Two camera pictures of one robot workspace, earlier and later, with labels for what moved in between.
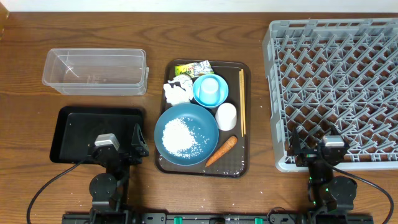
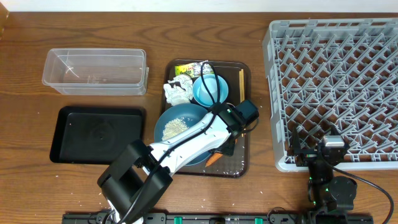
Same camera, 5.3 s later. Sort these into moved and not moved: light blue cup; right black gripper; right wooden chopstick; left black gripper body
Moved: left black gripper body
Not moved: right wooden chopstick; light blue cup; right black gripper
